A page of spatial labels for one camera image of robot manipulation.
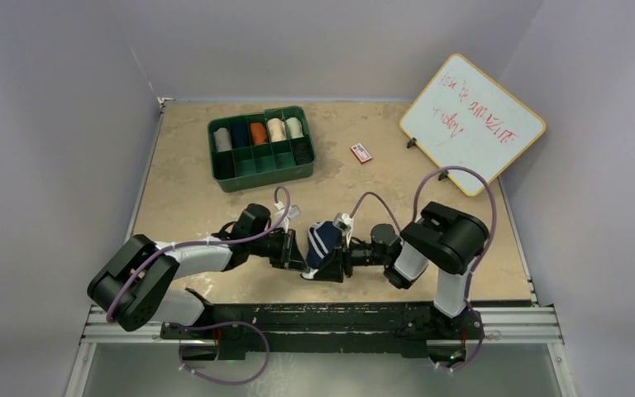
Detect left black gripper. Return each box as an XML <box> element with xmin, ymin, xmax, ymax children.
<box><xmin>248</xmin><ymin>227</ymin><xmax>309</xmax><ymax>271</ymax></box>

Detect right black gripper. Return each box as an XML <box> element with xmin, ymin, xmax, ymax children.
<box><xmin>313</xmin><ymin>230</ymin><xmax>388</xmax><ymax>281</ymax></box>

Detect navy white underwear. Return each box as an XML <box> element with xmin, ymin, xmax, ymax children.
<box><xmin>301</xmin><ymin>221</ymin><xmax>341</xmax><ymax>280</ymax></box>

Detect green divided storage tray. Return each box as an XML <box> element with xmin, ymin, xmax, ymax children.
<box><xmin>207</xmin><ymin>106</ymin><xmax>317</xmax><ymax>193</ymax></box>

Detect black striped underwear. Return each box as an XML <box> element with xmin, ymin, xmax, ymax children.
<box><xmin>291</xmin><ymin>141</ymin><xmax>314</xmax><ymax>166</ymax></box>

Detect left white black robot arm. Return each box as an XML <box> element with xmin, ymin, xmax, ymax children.
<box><xmin>87</xmin><ymin>203</ymin><xmax>308</xmax><ymax>338</ymax></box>

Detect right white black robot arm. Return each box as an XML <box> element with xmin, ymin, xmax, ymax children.
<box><xmin>301</xmin><ymin>202</ymin><xmax>490</xmax><ymax>337</ymax></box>

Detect orange rolled underwear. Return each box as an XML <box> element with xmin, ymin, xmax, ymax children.
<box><xmin>249</xmin><ymin>122</ymin><xmax>270</xmax><ymax>146</ymax></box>

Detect pale green rolled underwear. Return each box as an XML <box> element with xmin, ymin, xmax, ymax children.
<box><xmin>285</xmin><ymin>117</ymin><xmax>304</xmax><ymax>139</ymax></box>

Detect beige rolled underwear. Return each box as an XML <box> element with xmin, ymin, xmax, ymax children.
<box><xmin>266</xmin><ymin>117</ymin><xmax>288</xmax><ymax>142</ymax></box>

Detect navy rolled underwear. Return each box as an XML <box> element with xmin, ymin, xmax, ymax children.
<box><xmin>231</xmin><ymin>122</ymin><xmax>251</xmax><ymax>149</ymax></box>

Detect grey rolled underwear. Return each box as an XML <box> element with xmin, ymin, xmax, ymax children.
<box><xmin>213</xmin><ymin>127</ymin><xmax>232</xmax><ymax>153</ymax></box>

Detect small red white box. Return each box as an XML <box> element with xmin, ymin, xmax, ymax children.
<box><xmin>350</xmin><ymin>143</ymin><xmax>373</xmax><ymax>165</ymax></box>

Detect whiteboard with red writing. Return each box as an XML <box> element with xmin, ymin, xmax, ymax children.
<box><xmin>399</xmin><ymin>54</ymin><xmax>547</xmax><ymax>197</ymax></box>

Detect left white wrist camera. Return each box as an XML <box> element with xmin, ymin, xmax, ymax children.
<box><xmin>274</xmin><ymin>202</ymin><xmax>301</xmax><ymax>230</ymax></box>

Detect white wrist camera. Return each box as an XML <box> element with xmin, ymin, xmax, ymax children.
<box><xmin>332</xmin><ymin>213</ymin><xmax>354</xmax><ymax>247</ymax></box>
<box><xmin>274</xmin><ymin>202</ymin><xmax>301</xmax><ymax>230</ymax></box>

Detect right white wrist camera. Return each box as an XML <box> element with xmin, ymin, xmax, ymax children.
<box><xmin>332</xmin><ymin>213</ymin><xmax>354</xmax><ymax>247</ymax></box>

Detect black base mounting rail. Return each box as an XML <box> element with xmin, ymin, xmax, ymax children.
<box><xmin>160</xmin><ymin>301</ymin><xmax>484</xmax><ymax>361</ymax></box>

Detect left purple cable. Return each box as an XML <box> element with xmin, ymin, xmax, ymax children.
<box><xmin>105</xmin><ymin>185</ymin><xmax>292</xmax><ymax>385</ymax></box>

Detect purple cable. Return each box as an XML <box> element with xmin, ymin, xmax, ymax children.
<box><xmin>105</xmin><ymin>185</ymin><xmax>292</xmax><ymax>385</ymax></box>
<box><xmin>347</xmin><ymin>165</ymin><xmax>499</xmax><ymax>374</ymax></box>

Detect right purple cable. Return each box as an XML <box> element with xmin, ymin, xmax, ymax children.
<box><xmin>347</xmin><ymin>165</ymin><xmax>499</xmax><ymax>374</ymax></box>

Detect aluminium frame rail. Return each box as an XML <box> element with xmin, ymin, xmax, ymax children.
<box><xmin>64</xmin><ymin>305</ymin><xmax>578</xmax><ymax>396</ymax></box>

